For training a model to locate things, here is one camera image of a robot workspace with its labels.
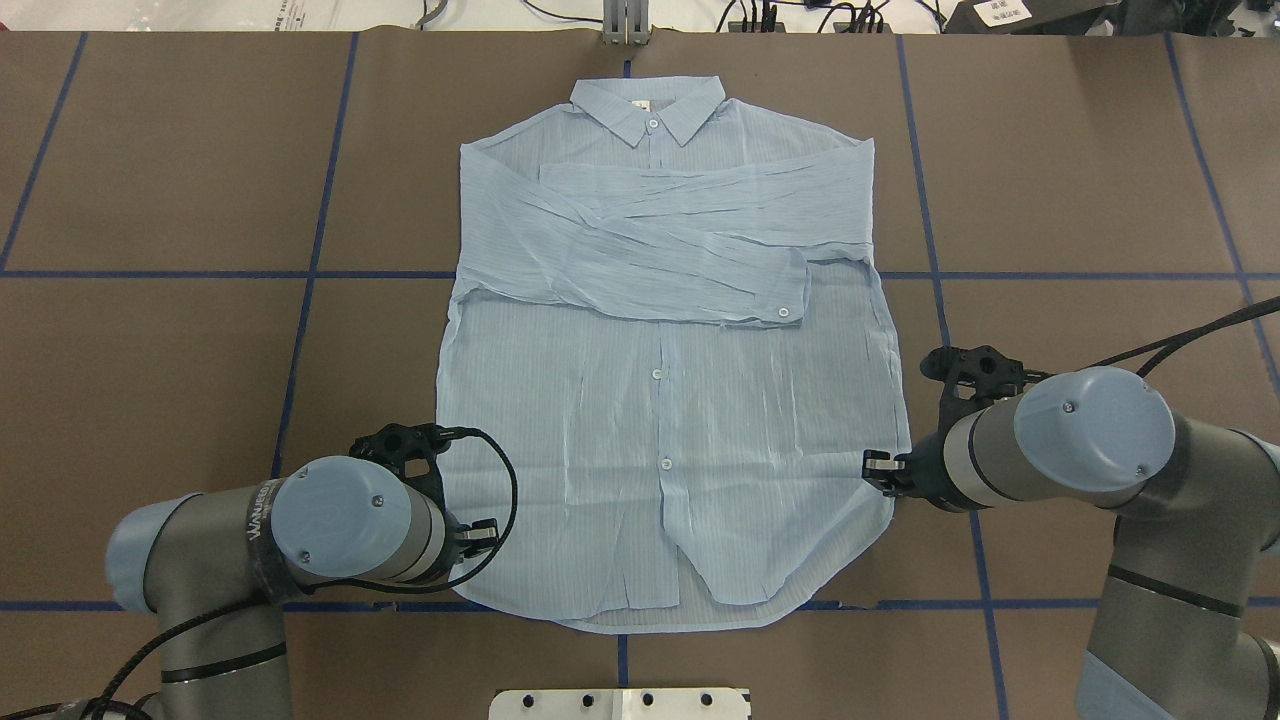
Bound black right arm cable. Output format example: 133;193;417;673
1091;296;1280;379

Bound light blue button-up shirt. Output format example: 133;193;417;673
435;77;910;634

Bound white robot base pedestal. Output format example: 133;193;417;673
488;687;753;719

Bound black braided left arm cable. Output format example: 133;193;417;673
0;428;518;720

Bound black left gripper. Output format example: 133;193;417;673
349;423;499;583

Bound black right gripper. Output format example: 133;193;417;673
864;346;1030;511

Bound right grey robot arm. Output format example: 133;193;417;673
861;346;1279;719

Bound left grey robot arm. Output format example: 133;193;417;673
51;423;517;719

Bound black cables behind table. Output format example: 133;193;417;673
415;0;946;35

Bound grey camera mount clamp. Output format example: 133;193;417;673
602;0;652;46

